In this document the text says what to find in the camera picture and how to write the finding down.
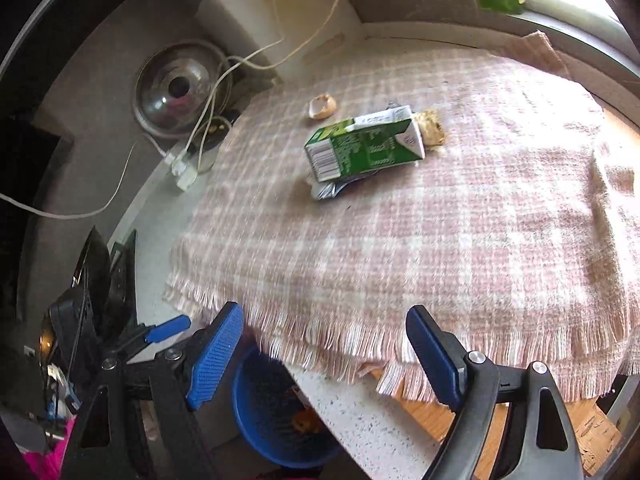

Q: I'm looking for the white charger plug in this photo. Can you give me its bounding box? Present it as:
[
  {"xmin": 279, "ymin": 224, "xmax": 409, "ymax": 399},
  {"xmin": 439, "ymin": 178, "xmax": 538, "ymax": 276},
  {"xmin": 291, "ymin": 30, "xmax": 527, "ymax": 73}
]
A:
[{"xmin": 165, "ymin": 152, "xmax": 201, "ymax": 192}]

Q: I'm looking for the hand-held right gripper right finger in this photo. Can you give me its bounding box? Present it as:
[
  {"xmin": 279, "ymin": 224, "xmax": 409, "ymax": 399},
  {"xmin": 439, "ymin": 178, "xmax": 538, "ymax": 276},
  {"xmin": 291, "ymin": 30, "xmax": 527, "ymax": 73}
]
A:
[{"xmin": 406, "ymin": 305, "xmax": 586, "ymax": 480}]

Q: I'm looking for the white cable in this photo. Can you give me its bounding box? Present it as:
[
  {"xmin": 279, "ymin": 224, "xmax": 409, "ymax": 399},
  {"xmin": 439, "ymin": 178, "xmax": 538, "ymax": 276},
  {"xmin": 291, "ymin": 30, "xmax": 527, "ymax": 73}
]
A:
[
  {"xmin": 185, "ymin": 0, "xmax": 288, "ymax": 161},
  {"xmin": 0, "ymin": 142, "xmax": 137, "ymax": 220},
  {"xmin": 182, "ymin": 0, "xmax": 343, "ymax": 161}
]

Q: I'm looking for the brown food scrap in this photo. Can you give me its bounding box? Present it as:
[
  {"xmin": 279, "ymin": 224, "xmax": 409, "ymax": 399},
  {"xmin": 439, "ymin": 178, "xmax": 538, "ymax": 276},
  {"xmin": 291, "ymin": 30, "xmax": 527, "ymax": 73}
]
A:
[{"xmin": 417, "ymin": 109, "xmax": 448, "ymax": 147}]

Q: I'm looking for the blue plastic bin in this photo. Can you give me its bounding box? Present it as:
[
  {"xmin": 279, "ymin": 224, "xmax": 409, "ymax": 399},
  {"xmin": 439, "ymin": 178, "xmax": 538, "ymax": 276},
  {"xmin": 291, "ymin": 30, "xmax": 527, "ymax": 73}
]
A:
[{"xmin": 231, "ymin": 342, "xmax": 346, "ymax": 468}]

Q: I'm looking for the silver foil wrapper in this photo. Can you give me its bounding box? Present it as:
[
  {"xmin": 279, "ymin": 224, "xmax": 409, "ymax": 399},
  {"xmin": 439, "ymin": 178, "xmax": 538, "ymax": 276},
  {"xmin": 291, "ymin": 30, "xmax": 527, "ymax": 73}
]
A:
[{"xmin": 307, "ymin": 172, "xmax": 381, "ymax": 202}]

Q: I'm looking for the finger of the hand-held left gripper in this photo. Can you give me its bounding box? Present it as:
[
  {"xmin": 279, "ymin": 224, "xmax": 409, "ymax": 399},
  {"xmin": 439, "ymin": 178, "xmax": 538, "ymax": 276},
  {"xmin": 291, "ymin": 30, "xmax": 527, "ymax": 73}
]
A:
[
  {"xmin": 102, "ymin": 315, "xmax": 192, "ymax": 363},
  {"xmin": 70, "ymin": 227, "xmax": 138, "ymax": 341}
]

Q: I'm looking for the green drink carton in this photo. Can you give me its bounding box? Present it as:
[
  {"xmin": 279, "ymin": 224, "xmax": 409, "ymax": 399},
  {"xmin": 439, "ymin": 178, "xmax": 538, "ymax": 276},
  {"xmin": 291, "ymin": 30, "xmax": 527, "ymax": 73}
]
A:
[{"xmin": 304, "ymin": 105, "xmax": 426, "ymax": 183}]

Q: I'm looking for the pink plaid fringed cloth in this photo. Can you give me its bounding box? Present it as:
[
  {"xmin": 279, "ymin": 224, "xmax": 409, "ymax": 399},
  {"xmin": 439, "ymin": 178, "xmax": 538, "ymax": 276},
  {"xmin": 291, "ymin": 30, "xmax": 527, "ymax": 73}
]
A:
[{"xmin": 162, "ymin": 30, "xmax": 640, "ymax": 403}]

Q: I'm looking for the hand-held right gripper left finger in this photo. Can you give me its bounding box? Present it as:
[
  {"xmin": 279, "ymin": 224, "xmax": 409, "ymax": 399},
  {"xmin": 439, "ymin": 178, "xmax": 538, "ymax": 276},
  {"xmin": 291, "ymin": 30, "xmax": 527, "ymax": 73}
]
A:
[{"xmin": 60, "ymin": 301, "xmax": 245, "ymax": 480}]

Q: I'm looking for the steel pot lid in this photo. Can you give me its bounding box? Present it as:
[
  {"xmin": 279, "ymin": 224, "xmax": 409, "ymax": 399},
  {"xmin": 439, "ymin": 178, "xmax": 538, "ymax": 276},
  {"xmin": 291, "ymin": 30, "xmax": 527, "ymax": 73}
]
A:
[{"xmin": 133, "ymin": 40, "xmax": 233, "ymax": 138}]

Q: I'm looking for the black round adapter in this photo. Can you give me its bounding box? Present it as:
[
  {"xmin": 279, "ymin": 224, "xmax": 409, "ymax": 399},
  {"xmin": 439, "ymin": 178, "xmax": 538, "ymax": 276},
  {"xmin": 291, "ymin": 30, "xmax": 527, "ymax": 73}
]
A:
[{"xmin": 197, "ymin": 112, "xmax": 238, "ymax": 148}]

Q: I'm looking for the eggshell half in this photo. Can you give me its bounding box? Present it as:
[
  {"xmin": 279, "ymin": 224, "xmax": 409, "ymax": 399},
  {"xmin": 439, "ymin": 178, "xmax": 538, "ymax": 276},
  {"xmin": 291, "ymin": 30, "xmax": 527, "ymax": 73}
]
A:
[{"xmin": 307, "ymin": 94, "xmax": 339, "ymax": 121}]

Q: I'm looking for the white cutting board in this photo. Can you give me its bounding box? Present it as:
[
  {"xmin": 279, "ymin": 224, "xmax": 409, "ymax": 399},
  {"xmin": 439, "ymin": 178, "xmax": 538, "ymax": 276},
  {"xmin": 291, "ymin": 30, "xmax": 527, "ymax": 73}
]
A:
[{"xmin": 195, "ymin": 0, "xmax": 366, "ymax": 68}]

